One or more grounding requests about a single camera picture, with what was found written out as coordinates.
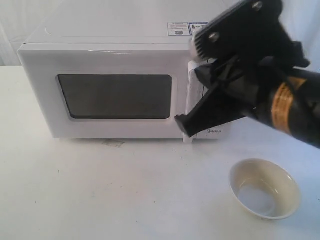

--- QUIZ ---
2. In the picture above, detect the blue white warning label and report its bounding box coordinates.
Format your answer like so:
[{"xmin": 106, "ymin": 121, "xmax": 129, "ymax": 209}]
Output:
[{"xmin": 167, "ymin": 22, "xmax": 208, "ymax": 36}]

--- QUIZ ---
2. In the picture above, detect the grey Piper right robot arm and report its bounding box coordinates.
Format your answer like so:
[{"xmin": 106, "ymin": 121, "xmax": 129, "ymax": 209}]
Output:
[{"xmin": 175, "ymin": 57, "xmax": 320, "ymax": 148}]

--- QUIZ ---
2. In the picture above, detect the cream ceramic bowl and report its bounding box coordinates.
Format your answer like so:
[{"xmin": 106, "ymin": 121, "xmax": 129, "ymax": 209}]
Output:
[{"xmin": 228, "ymin": 158, "xmax": 301, "ymax": 221}]

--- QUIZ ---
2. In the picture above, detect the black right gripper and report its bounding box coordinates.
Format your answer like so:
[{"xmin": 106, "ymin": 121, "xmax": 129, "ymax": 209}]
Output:
[{"xmin": 174, "ymin": 57, "xmax": 282, "ymax": 138}]

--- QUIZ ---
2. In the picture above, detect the white Midea microwave body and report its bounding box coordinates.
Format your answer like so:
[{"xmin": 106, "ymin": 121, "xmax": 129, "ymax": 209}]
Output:
[{"xmin": 22, "ymin": 0, "xmax": 251, "ymax": 141}]

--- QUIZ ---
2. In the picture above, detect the white microwave door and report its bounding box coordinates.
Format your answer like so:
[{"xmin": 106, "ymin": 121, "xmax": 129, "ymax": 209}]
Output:
[{"xmin": 18, "ymin": 43, "xmax": 206, "ymax": 139}]

